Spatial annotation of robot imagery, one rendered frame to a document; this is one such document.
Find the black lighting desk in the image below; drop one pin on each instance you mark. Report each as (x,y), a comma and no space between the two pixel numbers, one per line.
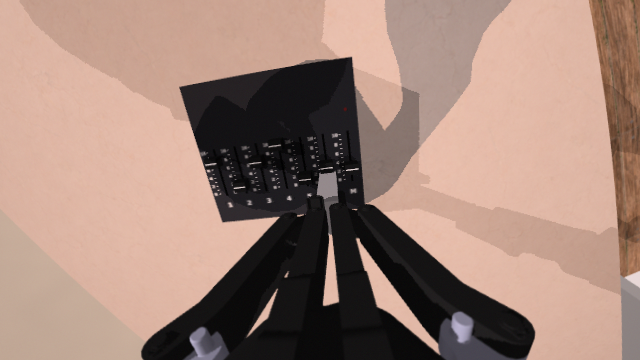
(308,116)

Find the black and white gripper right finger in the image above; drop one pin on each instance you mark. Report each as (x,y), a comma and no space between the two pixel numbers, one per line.
(465,323)

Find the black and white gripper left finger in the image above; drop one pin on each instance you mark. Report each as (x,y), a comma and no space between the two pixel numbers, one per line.
(215,326)

